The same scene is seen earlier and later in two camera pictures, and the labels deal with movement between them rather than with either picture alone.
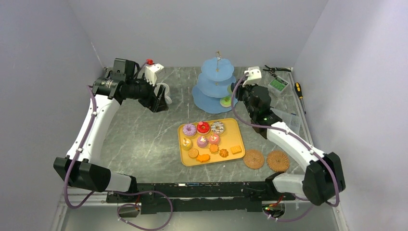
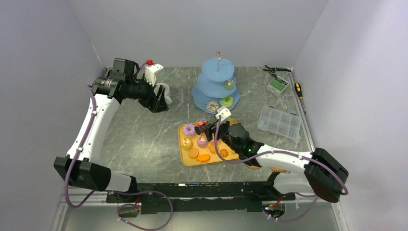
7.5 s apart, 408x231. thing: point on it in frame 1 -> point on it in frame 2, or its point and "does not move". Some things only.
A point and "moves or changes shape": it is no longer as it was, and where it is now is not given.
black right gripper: (240, 88) -> (210, 129)
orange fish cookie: (203, 158) does not move
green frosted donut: (226, 101) does not move
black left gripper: (156, 104) does not move
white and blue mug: (167, 99) does not move
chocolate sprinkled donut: (217, 127) moves or changes shape
